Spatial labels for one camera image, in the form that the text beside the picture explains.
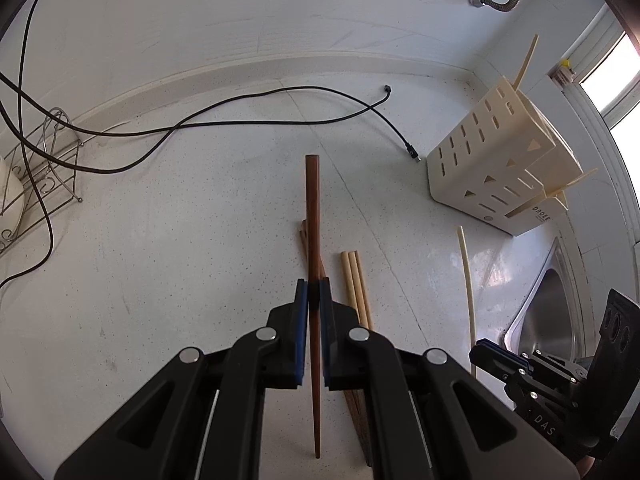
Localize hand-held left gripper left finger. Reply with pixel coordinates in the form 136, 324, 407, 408
54, 279, 308, 480

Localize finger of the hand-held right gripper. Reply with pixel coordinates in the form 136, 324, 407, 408
470, 357, 524, 386
469, 339, 532, 364

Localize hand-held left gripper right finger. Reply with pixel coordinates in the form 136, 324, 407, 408
318, 279, 581, 480

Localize cream plastic utensil holder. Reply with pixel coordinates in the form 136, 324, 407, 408
426, 77, 585, 237

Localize stainless steel sink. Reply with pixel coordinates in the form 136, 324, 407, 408
502, 237, 601, 361

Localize white framed window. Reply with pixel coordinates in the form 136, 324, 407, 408
575, 10, 640, 241

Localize black charger cable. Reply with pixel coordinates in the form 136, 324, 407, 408
0, 0, 421, 288
0, 72, 393, 176

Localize metal wire rack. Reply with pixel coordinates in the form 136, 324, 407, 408
0, 107, 83, 256

